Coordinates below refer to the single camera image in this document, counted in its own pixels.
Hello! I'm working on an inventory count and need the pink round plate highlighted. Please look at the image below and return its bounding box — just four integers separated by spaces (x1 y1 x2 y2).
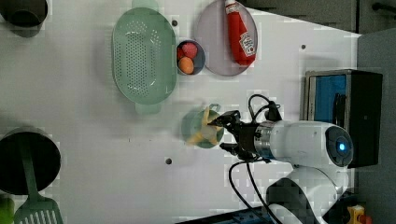
194 0 258 76

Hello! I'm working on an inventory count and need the peeled toy banana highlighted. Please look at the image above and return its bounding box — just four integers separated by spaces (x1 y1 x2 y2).
186 104 223 148

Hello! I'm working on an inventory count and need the black toaster oven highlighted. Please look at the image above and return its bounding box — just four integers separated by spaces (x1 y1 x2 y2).
303 69 383 168

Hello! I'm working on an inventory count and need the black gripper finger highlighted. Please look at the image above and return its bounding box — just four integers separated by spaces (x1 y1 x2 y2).
208 110 240 131
219 143 239 157

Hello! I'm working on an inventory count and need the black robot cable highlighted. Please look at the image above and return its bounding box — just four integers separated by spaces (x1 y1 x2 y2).
228 93 284 224

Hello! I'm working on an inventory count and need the red toy fruit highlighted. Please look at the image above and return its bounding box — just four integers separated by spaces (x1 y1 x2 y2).
177 48 185 61

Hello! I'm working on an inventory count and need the large black pot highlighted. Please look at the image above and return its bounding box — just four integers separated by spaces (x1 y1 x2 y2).
0 126 62 195

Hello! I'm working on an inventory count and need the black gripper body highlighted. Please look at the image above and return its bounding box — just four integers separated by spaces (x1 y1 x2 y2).
234 122 258 161

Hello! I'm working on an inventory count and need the pink toy strawberry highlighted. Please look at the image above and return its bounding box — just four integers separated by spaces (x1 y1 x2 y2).
182 42 198 59

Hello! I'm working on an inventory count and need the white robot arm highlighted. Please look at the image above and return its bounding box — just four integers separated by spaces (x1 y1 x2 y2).
208 110 354 224

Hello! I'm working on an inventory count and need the orange toy fruit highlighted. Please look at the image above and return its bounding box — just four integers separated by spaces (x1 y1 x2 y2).
178 57 194 75

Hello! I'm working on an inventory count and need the red ketchup bottle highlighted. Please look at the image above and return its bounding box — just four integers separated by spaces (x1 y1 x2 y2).
224 0 256 66

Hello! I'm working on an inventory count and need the green slotted spatula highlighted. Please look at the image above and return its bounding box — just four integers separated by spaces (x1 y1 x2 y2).
14 147 64 224

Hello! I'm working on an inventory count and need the small blue bowl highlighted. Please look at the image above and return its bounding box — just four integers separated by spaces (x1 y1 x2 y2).
177 39 205 76

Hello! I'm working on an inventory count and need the green mug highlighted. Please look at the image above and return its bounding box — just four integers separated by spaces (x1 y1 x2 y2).
181 104 224 148

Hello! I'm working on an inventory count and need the green toy vegetable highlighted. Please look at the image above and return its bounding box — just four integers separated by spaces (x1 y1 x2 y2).
0 197 15 224

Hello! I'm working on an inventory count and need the green perforated colander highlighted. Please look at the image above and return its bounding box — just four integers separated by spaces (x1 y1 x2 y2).
112 0 177 115

